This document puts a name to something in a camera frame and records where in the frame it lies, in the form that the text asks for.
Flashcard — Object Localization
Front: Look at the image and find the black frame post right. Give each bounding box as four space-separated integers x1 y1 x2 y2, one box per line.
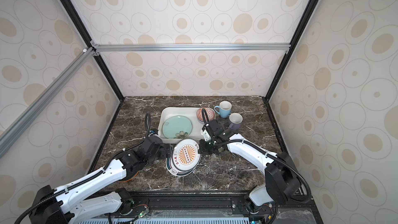
263 0 319 103

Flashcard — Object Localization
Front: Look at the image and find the black frame post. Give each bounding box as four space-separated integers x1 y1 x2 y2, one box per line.
59 0 124 102
263 0 319 103

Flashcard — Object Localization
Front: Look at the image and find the horizontal aluminium rail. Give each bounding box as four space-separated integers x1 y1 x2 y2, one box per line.
94 43 291 52

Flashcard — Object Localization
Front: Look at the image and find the orange bowl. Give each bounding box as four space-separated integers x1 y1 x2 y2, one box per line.
119 174 137 183

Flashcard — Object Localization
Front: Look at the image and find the white plastic bin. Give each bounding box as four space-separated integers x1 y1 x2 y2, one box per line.
158 107 204 144

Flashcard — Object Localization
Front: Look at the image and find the left diagonal aluminium rail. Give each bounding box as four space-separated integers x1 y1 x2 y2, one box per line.
1 47 94 156

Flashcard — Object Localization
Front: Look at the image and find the white plate green red rim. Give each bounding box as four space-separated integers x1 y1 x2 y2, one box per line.
166 158 198 177

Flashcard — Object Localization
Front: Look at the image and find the light blue mug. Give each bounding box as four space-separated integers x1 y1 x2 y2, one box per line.
214 101 232 118

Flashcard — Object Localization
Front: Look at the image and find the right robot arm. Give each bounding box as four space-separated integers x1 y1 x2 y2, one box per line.
199 120 312 209

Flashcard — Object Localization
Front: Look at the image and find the black frame post left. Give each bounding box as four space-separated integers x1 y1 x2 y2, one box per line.
59 0 124 102

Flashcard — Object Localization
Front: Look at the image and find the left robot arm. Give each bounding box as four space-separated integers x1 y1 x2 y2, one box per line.
15 132 171 224

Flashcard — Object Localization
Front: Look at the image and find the white plate orange sunburst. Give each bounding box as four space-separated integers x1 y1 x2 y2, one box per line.
172 139 201 172

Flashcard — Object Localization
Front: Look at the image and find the mint green flower plate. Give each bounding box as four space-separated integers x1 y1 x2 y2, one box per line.
162 116 192 139

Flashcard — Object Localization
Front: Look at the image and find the purple mug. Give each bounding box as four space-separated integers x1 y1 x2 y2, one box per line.
229 113 243 131

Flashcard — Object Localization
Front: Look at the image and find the purple bowl patterned inside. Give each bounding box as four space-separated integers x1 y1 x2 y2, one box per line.
196 107 215 124

